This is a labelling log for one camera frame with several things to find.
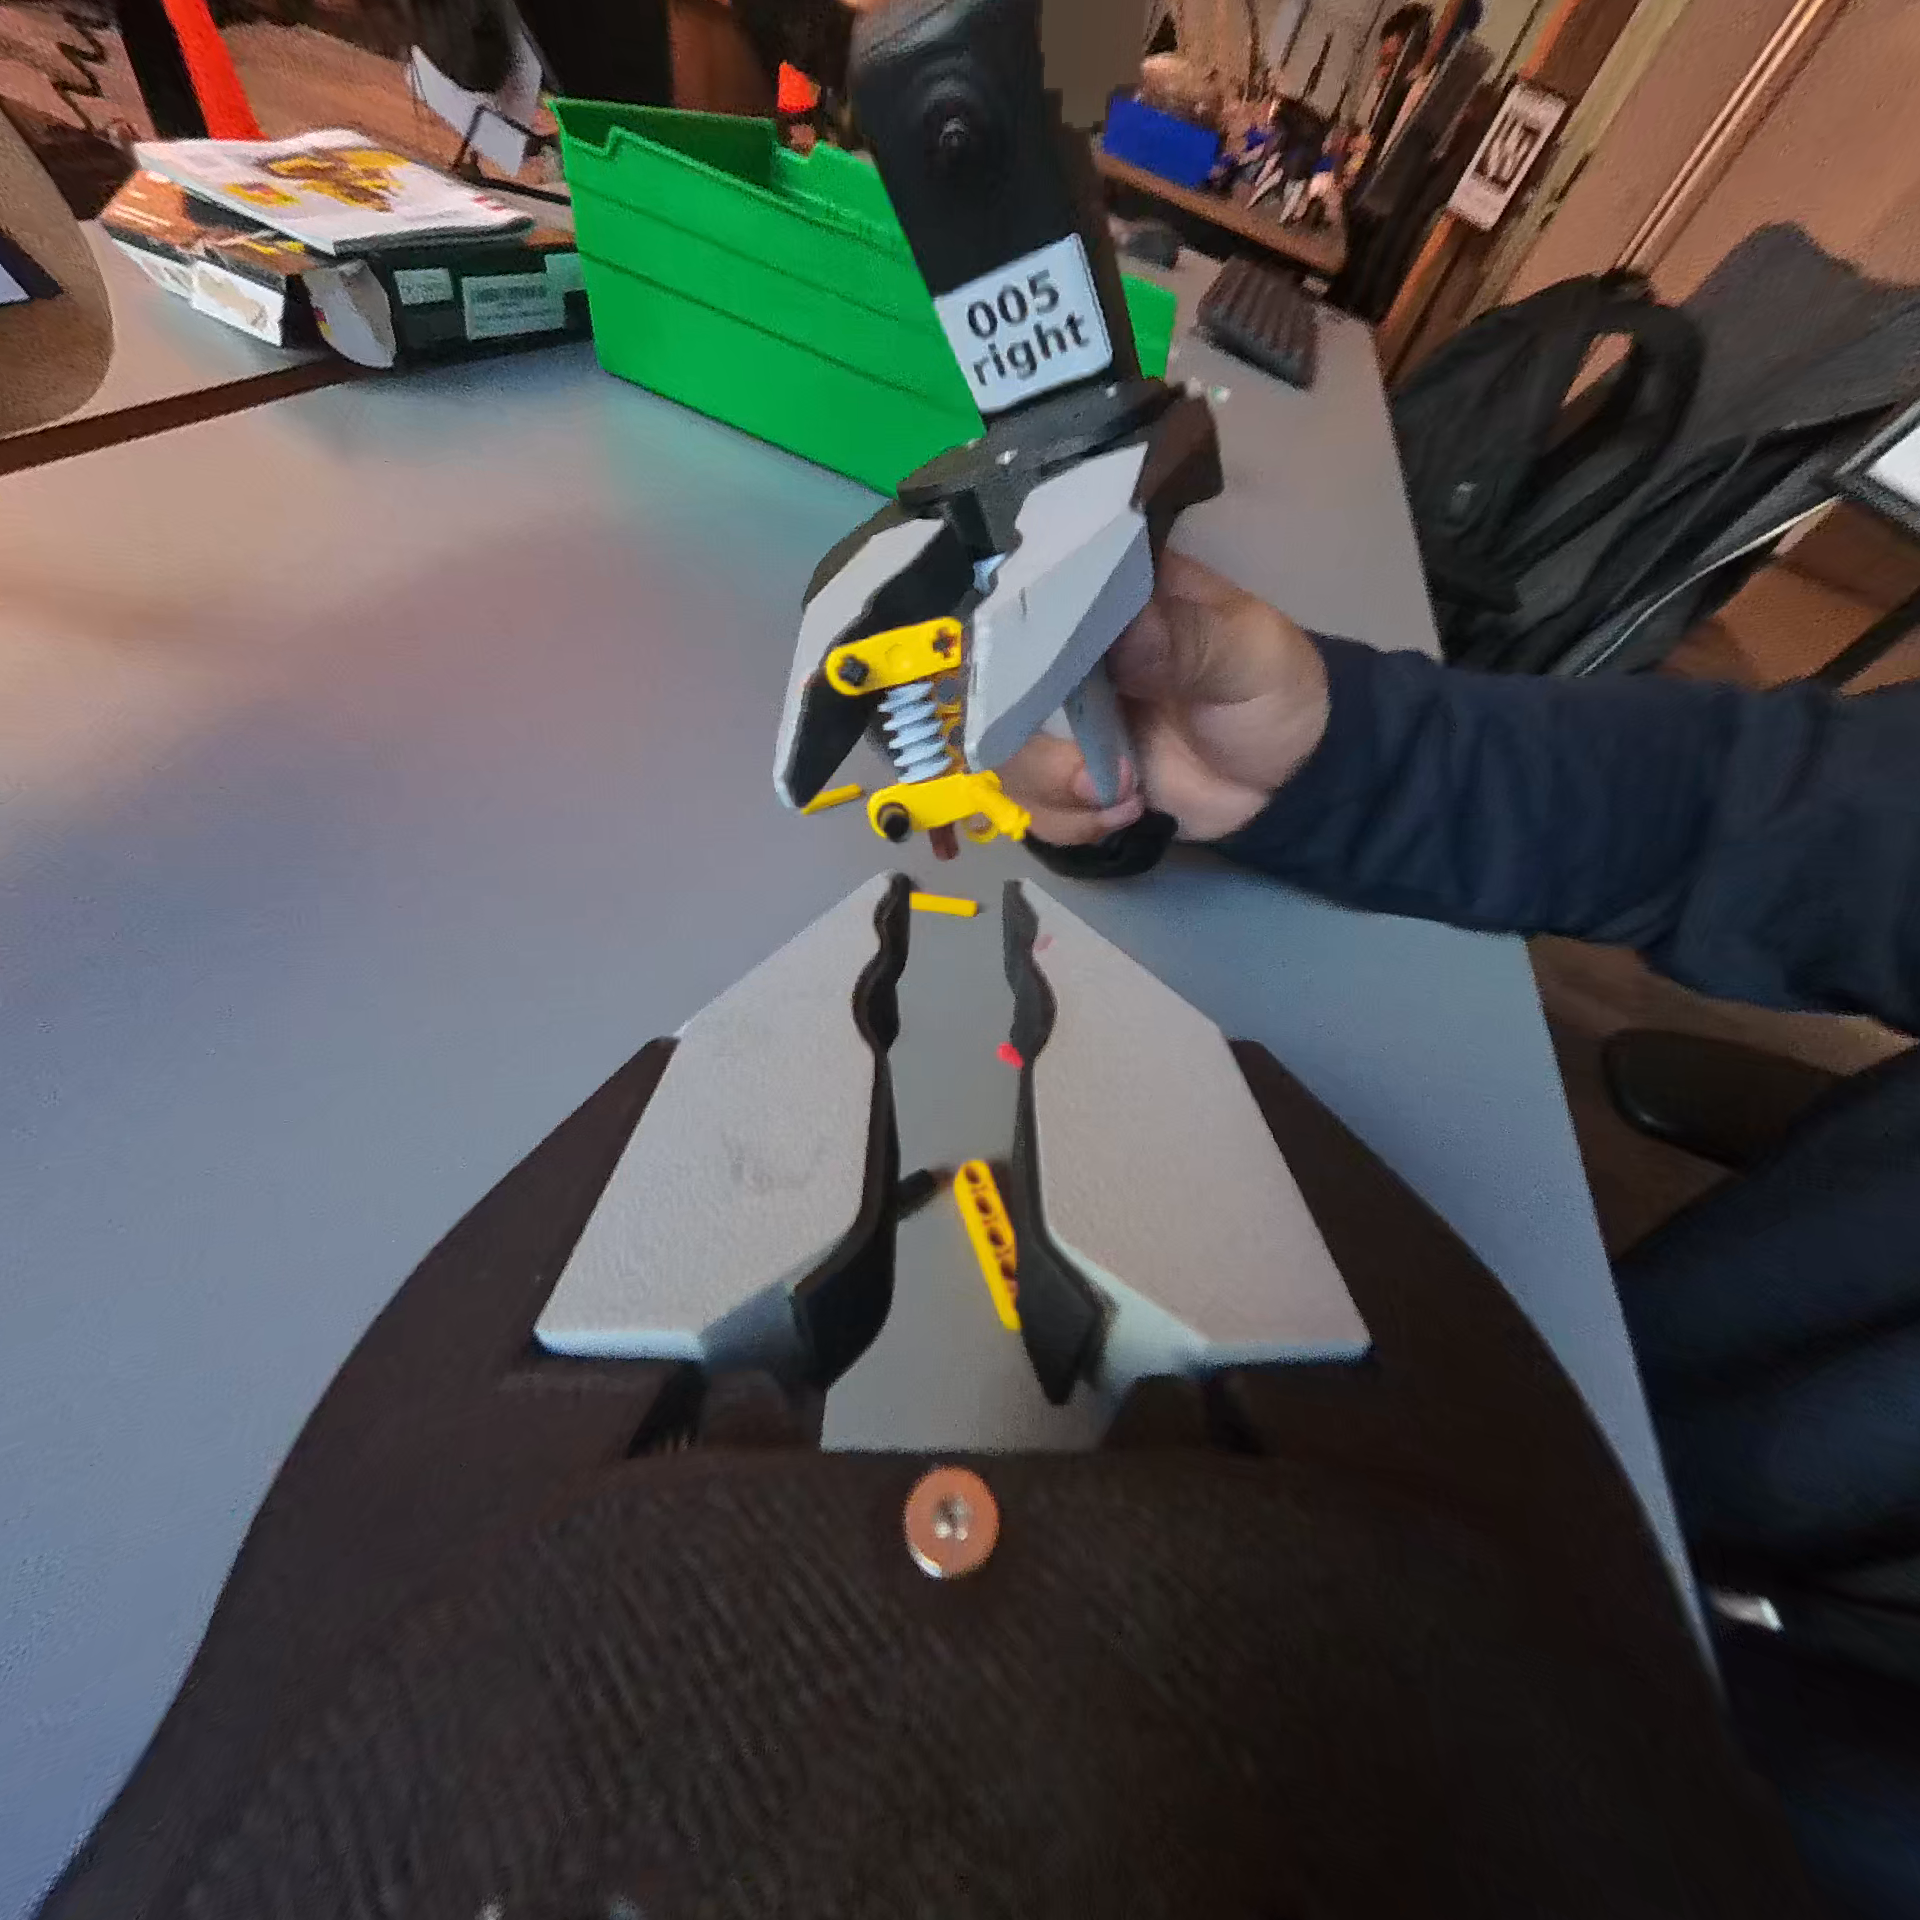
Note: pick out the grey jacket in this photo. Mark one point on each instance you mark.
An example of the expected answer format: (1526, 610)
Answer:
(1786, 389)

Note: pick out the wooden instruction sign stand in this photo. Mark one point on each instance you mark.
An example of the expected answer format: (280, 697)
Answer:
(61, 345)

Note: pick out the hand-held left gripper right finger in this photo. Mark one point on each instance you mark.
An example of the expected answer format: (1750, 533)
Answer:
(1170, 1184)

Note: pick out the black chair armrest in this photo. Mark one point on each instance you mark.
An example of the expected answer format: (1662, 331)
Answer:
(1710, 1095)

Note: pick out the black keyboard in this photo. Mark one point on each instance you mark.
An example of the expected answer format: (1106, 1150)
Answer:
(1261, 323)

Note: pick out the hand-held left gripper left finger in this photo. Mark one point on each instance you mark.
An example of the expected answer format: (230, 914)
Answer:
(735, 1184)

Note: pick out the lego instruction booklet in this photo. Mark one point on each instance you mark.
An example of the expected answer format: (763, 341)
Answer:
(330, 194)

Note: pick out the yellow angled lego beam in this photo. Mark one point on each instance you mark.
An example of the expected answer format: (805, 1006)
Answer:
(986, 1231)

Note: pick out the person's right forearm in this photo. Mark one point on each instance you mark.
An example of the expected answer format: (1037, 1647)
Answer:
(1576, 810)

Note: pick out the opened black lego box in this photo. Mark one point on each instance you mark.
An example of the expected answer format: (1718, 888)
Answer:
(494, 307)

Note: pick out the green plastic bin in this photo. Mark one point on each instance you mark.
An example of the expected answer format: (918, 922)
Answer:
(721, 299)

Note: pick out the printed marker sign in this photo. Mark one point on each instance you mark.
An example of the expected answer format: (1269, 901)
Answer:
(1507, 159)

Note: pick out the person's right hand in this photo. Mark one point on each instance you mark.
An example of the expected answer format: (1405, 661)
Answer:
(1231, 704)

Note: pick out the person's leg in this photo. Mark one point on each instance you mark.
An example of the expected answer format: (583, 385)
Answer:
(1800, 1350)

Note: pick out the yellow lego spring assembly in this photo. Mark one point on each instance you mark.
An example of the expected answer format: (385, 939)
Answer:
(937, 803)

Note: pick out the small blue crate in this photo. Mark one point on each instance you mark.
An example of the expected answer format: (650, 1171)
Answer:
(1162, 137)

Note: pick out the orange traffic cone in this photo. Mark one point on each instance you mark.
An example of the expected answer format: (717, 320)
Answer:
(210, 67)
(799, 90)

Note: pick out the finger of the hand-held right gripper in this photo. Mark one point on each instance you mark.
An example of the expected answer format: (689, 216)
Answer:
(1065, 600)
(801, 690)

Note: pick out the short yellow lego axle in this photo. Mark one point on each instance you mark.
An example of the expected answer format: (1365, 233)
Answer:
(944, 905)

